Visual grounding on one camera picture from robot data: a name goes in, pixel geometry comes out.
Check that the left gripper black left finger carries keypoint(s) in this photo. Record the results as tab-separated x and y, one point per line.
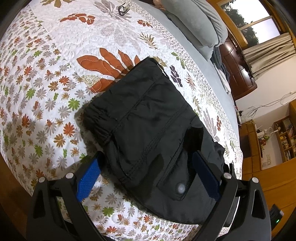
74	188

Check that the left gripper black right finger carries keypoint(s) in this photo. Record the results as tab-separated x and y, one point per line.
220	186

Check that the black pants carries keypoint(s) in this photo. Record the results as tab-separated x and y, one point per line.
149	134

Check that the wooden side cabinet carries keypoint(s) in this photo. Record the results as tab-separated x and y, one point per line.
278	182

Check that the wooden bookshelf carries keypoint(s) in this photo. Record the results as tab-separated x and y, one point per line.
285	133

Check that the dark wooden headboard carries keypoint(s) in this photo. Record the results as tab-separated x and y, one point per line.
242	82

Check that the dark grey folded blanket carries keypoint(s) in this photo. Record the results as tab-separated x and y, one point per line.
221	69

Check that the beige curtain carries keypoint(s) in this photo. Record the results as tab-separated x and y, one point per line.
264	56

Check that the floral quilted bedspread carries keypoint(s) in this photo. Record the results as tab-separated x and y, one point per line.
56	56

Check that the grey bed sheet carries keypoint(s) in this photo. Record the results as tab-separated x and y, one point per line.
206	67

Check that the wooden framed window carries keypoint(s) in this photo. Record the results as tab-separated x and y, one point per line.
250	22

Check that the grey pillow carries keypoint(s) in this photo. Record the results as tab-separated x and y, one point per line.
200	24

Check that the black eyeglasses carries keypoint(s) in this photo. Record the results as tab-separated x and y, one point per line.
123	9

